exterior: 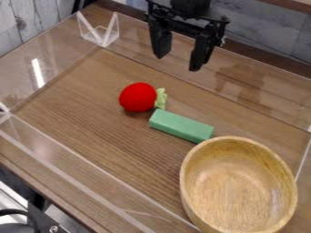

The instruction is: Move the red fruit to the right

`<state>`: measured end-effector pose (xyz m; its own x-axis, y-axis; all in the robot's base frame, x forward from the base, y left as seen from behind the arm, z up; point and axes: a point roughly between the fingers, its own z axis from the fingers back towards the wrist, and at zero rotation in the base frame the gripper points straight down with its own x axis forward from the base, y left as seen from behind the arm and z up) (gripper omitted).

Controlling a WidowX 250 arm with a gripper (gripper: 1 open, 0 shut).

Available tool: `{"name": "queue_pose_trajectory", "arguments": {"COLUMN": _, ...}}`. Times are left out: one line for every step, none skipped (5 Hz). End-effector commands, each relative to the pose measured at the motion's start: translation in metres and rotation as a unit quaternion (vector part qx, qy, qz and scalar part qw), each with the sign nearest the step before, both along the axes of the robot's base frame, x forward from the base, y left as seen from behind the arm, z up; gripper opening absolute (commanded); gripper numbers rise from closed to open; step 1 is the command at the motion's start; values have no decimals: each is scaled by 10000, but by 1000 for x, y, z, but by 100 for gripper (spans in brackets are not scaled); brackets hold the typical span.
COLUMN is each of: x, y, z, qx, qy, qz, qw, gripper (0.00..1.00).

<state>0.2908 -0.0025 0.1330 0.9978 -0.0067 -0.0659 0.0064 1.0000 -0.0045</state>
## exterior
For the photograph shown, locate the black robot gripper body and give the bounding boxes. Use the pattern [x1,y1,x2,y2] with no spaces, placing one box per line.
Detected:
[145,0,229,46]

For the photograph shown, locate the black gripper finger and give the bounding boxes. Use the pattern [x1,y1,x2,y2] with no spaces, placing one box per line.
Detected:
[189,34,214,72]
[148,15,172,59]

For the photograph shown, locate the red plush strawberry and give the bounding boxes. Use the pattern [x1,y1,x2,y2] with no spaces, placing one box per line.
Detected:
[118,83,168,112]

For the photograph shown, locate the green foam block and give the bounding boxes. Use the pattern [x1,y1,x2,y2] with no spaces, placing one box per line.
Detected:
[148,109,213,144]

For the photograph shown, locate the clear acrylic tray walls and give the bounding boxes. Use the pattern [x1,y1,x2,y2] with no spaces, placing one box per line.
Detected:
[0,7,311,233]

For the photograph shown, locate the round wooden bowl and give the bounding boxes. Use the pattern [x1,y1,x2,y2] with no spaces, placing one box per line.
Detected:
[180,137,297,233]

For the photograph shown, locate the black clamp and cable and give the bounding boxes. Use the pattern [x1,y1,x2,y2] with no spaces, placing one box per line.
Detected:
[0,201,61,233]

